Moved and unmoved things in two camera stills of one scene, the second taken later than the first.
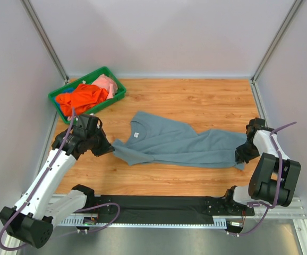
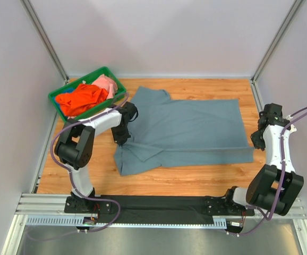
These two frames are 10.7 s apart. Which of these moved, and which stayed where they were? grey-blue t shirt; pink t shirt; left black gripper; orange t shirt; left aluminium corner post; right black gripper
Moved: right black gripper; grey-blue t shirt; left black gripper
Stayed: left aluminium corner post; pink t shirt; orange t shirt
